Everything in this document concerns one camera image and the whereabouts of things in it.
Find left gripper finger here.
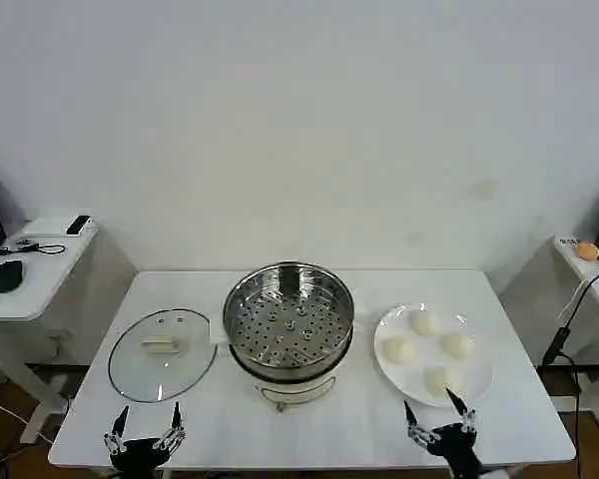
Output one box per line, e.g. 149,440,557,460
154,400,187,451
103,404,131,454

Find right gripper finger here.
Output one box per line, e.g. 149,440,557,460
402,399,441,447
444,387,478,436

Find black cable with adapter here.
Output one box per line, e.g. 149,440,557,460
541,271,599,368

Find oval glass lid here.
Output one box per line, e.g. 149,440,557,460
108,307,220,404

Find black looped desk cable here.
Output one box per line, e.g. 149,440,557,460
0,239,67,256

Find perforated steel steamer basket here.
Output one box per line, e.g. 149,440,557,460
222,259,357,383

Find black rectangular phone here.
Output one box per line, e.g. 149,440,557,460
65,214,92,237

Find white round plate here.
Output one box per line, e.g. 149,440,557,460
372,302,495,409

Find white steamed bun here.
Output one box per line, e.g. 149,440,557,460
382,335,417,367
423,365,464,399
410,309,444,337
440,332,476,360

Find white hanging cable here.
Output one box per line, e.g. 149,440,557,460
557,265,599,321

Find white electric pot base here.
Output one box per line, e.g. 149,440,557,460
208,318,363,414

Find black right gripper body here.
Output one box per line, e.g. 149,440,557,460
426,423,482,473

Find white side desk with mouse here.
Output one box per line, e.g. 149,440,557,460
0,208,137,445

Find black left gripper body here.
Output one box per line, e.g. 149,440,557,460
110,437,174,473

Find white floor cable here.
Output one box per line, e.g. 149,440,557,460
0,388,57,445

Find white side desk with cables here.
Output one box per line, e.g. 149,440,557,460
497,234,599,441

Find black computer mouse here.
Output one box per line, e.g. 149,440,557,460
0,258,24,294

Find white flat box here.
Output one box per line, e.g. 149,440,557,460
17,216,100,240

